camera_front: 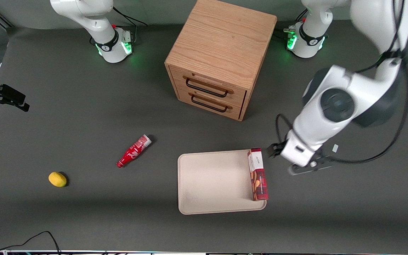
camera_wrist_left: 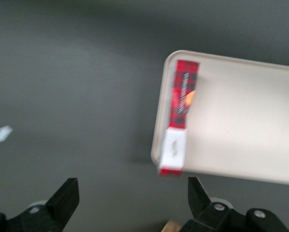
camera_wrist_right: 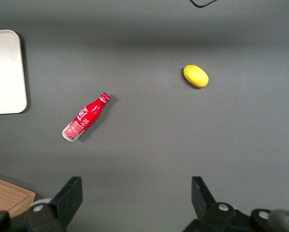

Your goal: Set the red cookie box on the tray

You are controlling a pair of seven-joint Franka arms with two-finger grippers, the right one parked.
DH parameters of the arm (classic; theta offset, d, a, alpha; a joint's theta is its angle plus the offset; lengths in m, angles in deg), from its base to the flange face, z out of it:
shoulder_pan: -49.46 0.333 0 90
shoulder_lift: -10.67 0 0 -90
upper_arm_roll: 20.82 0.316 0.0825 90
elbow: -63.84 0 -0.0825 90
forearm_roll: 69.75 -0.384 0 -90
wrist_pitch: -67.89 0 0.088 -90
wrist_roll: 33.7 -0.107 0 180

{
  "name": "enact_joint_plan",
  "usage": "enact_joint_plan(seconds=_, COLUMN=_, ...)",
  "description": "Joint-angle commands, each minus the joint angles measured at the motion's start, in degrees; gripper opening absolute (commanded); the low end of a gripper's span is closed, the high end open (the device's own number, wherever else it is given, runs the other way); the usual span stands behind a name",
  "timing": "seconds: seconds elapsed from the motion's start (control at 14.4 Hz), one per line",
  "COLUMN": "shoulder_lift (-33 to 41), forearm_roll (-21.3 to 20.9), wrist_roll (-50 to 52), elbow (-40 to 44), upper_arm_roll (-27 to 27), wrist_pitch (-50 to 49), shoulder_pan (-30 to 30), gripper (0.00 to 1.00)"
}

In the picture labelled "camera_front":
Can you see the red cookie box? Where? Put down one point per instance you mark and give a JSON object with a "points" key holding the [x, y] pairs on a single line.
{"points": [[258, 175]]}

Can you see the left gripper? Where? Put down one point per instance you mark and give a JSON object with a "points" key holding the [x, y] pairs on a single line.
{"points": [[274, 150]]}

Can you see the wooden drawer cabinet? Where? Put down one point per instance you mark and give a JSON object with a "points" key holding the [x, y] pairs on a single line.
{"points": [[225, 42]]}

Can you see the red soda bottle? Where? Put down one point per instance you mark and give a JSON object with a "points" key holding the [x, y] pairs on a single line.
{"points": [[133, 151]]}

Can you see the beige plastic tray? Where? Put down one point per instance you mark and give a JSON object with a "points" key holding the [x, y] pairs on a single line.
{"points": [[214, 182]]}

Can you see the yellow lemon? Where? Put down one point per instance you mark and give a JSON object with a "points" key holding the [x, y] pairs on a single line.
{"points": [[57, 179]]}

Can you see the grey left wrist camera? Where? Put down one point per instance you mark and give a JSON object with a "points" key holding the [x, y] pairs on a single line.
{"points": [[310, 168]]}

